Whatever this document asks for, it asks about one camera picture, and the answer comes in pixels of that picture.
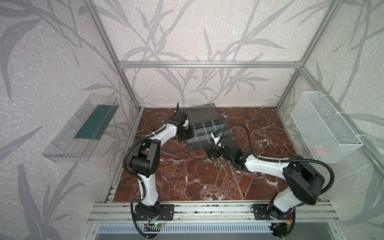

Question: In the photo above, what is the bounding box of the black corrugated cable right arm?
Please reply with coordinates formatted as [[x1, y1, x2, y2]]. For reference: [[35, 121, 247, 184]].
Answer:
[[218, 123, 335, 196]]

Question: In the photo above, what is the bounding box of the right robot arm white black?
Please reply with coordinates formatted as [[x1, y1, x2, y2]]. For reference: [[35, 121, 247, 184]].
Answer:
[[207, 134, 335, 220]]

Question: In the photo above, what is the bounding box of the white wire mesh basket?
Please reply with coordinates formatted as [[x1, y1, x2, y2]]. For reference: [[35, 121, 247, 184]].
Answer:
[[291, 91, 364, 163]]

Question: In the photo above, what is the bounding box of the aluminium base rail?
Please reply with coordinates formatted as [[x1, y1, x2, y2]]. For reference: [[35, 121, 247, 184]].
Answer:
[[87, 201, 340, 224]]

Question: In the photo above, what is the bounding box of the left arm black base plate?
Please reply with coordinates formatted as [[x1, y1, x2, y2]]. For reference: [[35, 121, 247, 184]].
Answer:
[[134, 204, 175, 221]]

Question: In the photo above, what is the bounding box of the grey compartment organizer box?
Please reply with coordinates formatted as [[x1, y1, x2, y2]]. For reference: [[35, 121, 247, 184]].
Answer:
[[183, 104, 225, 151]]

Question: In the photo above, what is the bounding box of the aluminium frame back crossbar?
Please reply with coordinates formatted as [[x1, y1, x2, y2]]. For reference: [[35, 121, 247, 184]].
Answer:
[[118, 61, 301, 69]]

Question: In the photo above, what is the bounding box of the clear plastic wall bin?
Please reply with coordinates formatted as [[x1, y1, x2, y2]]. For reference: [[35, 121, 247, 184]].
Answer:
[[42, 94, 120, 163]]

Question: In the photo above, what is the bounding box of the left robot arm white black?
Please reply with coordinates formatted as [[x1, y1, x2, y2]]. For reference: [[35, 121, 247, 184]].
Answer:
[[122, 110, 194, 218]]

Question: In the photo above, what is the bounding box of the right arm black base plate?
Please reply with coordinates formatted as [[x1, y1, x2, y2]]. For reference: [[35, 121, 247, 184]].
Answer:
[[251, 204, 294, 222]]

